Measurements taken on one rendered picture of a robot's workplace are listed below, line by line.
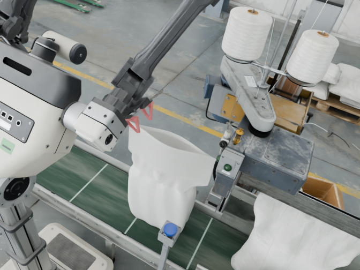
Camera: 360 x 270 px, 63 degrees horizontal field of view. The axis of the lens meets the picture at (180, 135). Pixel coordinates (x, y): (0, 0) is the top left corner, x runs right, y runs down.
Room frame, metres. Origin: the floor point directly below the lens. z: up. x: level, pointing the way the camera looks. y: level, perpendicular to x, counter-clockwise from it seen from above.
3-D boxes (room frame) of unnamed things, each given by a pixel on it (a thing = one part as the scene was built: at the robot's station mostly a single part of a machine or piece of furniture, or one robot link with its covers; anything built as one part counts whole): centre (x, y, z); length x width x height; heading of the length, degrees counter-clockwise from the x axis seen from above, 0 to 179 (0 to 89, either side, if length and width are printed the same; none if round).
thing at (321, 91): (3.58, -1.48, 0.20); 0.67 x 0.44 x 0.15; 71
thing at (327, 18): (1.28, -0.47, 0.88); 0.12 x 0.11 x 1.74; 161
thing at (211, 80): (1.29, -0.11, 1.25); 0.10 x 0.08 x 0.12; 6
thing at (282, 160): (0.86, -0.35, 1.21); 0.30 x 0.25 x 0.30; 71
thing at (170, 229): (0.71, -0.04, 0.84); 0.06 x 0.06 x 0.02
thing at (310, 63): (1.07, -0.42, 1.61); 0.15 x 0.14 x 0.17; 71
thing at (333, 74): (3.58, -1.50, 0.44); 0.66 x 0.42 x 0.14; 67
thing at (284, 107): (1.19, -0.43, 1.18); 0.34 x 0.25 x 0.31; 161
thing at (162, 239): (0.71, -0.04, 0.81); 0.08 x 0.08 x 0.06; 71
